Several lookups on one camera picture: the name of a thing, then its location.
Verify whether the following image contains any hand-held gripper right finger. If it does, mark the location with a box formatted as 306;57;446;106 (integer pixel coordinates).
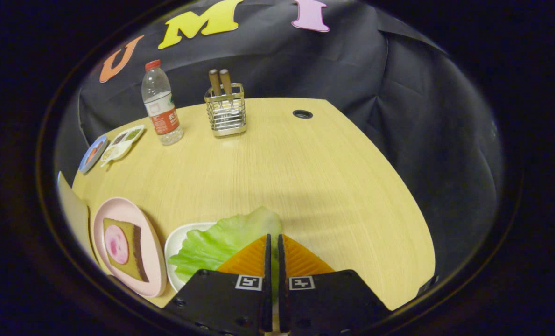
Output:
277;233;392;336

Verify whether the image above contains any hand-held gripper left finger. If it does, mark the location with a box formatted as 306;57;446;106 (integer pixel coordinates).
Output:
162;233;273;336

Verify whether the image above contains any green lettuce leaf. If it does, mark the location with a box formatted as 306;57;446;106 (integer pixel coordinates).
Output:
168;206;283;306

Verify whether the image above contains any white square plate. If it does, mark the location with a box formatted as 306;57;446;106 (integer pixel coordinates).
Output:
164;222;217;293

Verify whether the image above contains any brown bread slice with ham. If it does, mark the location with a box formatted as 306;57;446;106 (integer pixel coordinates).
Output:
103;218;150;283

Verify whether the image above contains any pink ham slice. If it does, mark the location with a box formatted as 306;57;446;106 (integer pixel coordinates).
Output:
104;225;129;265

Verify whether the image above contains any pink round plate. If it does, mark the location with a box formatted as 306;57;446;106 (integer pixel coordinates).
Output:
93;197;167;298

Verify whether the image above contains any white divided dish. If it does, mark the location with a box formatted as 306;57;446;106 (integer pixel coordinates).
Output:
100;125;146;167

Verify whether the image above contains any clear plastic bottle red cap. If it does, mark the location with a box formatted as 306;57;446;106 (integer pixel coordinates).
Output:
141;59;184;146

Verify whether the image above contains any white toaster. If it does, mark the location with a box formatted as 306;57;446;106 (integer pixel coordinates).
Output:
56;171;98;266

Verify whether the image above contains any blue round plate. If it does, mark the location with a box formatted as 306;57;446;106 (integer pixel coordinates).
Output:
78;135;108;174

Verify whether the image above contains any metal wire utensil holder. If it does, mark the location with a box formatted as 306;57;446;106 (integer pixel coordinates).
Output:
204;83;247;138

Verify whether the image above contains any wooden-handled utensil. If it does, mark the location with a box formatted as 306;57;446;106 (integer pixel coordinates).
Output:
219;69;235;110
208;69;224;110

